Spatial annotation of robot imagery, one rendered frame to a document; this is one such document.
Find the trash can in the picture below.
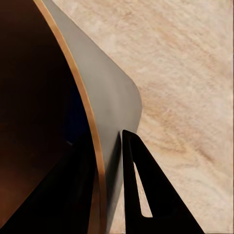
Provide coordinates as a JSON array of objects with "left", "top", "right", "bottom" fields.
[{"left": 0, "top": 0, "right": 142, "bottom": 234}]

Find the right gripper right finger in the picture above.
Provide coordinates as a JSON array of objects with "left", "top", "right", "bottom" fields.
[{"left": 122, "top": 130, "right": 205, "bottom": 234}]

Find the can of soda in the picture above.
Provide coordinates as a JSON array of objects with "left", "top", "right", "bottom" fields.
[{"left": 62, "top": 81, "right": 90, "bottom": 145}]

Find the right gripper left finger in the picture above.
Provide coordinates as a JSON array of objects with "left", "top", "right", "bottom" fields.
[{"left": 0, "top": 131, "right": 96, "bottom": 234}]

